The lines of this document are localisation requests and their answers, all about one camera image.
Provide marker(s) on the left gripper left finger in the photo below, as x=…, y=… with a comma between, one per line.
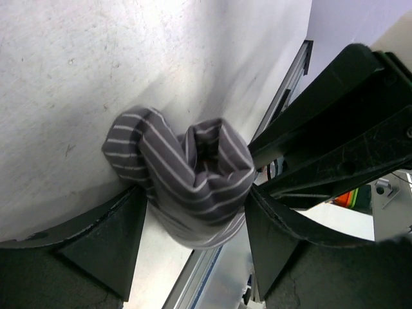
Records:
x=85, y=262

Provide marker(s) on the aluminium frame rail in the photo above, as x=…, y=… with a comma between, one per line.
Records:
x=208, y=212

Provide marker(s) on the striped grey underwear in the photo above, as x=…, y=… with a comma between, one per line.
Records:
x=140, y=146

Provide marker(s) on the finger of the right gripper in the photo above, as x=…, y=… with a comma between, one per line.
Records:
x=358, y=90
x=379, y=151

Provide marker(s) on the blue orange background box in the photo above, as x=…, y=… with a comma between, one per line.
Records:
x=356, y=200

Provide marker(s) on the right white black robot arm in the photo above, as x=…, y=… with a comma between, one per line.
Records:
x=396, y=35

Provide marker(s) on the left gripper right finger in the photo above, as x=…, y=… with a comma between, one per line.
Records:
x=300, y=263

